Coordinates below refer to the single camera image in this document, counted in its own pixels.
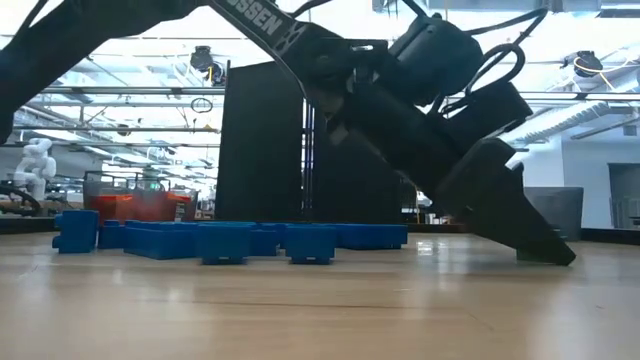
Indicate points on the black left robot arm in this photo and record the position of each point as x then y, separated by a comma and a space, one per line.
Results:
100, 30

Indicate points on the black folding screen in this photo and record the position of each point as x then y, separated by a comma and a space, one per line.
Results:
260, 150

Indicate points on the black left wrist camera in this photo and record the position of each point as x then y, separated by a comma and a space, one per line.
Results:
490, 110

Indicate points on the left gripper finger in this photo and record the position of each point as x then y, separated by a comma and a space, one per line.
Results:
495, 205

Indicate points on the orange rectangular toy brick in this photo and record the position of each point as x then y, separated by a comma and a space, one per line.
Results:
125, 207
177, 199

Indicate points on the group of blue bricks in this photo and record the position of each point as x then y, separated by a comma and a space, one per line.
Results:
610, 236

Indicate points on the translucent grey plastic bin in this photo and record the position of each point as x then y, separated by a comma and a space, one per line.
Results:
565, 210
125, 182

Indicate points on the grey door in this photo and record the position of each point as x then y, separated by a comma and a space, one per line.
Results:
625, 195

